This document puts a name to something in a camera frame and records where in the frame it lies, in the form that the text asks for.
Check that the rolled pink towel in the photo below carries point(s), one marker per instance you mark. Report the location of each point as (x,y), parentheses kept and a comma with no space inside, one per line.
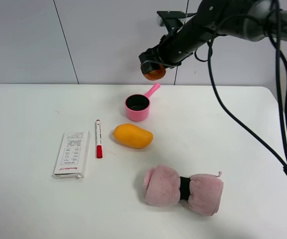
(164,187)

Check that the toy fruit tart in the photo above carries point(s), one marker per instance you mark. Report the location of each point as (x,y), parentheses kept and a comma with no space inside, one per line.
(156,74)

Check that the white paper box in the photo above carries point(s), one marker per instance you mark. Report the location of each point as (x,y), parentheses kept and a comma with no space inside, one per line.
(73,154)

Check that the yellow mango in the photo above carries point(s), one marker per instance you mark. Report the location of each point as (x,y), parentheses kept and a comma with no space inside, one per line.
(132,136)

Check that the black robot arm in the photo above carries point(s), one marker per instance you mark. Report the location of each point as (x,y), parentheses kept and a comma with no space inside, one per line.
(250,20)

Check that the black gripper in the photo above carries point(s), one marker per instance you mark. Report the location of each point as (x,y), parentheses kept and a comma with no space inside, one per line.
(152,58)

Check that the pink toy saucepan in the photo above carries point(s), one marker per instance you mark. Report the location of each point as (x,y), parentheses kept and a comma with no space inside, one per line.
(137,106)

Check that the red white marker pen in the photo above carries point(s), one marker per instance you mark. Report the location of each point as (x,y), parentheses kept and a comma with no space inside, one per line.
(99,153)

